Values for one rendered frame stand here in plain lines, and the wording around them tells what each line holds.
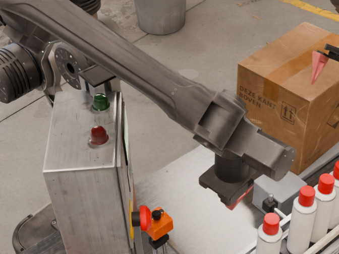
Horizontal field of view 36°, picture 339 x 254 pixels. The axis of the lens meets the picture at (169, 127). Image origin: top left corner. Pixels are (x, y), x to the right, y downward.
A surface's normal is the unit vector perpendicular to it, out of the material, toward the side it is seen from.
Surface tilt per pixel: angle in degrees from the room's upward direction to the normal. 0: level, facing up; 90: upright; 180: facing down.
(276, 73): 0
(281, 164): 91
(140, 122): 0
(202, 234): 0
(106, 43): 60
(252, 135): 36
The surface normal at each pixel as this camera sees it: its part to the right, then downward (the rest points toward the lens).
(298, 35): -0.05, -0.75
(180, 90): 0.30, 0.15
